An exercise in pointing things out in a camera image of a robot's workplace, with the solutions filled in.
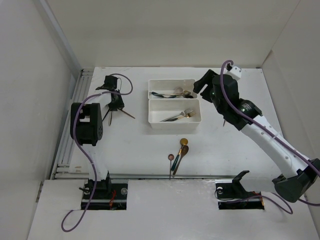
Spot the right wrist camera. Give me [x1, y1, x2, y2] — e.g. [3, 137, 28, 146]
[226, 63, 242, 81]

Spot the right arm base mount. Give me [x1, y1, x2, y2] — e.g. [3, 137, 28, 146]
[214, 170, 265, 210]

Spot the copper spoon long handle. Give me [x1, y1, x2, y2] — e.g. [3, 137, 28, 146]
[119, 109, 136, 119]

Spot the rose gold fork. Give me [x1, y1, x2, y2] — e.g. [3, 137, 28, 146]
[163, 111, 191, 122]

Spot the aluminium rail frame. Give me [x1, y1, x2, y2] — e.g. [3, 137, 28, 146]
[48, 68, 94, 180]

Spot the beige ceramic spoon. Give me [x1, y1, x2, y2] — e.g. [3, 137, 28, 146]
[173, 87, 184, 95]

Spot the white spoon container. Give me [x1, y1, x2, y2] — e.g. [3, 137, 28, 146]
[148, 79, 197, 100]

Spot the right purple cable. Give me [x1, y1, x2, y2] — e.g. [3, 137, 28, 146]
[219, 59, 320, 216]

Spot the brown wooden spoon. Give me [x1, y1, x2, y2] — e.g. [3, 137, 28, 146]
[173, 145, 189, 176]

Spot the green-handled gold spoon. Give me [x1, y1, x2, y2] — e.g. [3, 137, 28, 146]
[170, 138, 189, 171]

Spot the silver-handled black fork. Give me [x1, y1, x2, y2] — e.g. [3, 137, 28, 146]
[108, 111, 113, 126]

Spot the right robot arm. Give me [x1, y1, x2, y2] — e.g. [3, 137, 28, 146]
[193, 69, 320, 203]

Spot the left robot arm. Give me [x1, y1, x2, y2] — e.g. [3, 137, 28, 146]
[70, 73, 133, 199]

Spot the purple cable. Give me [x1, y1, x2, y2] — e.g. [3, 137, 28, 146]
[61, 73, 133, 232]
[219, 59, 320, 216]

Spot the white fork container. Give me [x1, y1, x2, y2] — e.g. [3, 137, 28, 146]
[148, 98, 202, 131]

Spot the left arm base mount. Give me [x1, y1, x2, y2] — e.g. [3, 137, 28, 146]
[87, 183, 128, 211]

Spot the small copper spoon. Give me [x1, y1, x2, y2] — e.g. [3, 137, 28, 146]
[168, 154, 175, 180]

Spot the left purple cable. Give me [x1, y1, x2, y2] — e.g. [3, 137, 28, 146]
[61, 73, 133, 232]

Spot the green-handled gold fork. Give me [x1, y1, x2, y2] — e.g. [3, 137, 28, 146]
[174, 111, 196, 121]

